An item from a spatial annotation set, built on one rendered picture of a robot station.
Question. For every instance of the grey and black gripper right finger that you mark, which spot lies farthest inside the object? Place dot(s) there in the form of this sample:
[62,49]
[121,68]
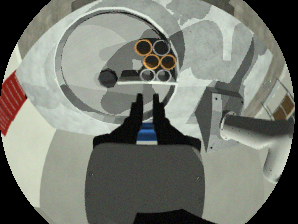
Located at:
[166,133]

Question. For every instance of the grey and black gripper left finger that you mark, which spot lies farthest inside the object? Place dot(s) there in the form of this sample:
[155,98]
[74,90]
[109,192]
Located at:
[125,132]

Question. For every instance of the bronze bushing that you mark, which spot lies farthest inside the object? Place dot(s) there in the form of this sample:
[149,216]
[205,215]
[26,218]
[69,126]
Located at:
[143,53]
[151,65]
[169,65]

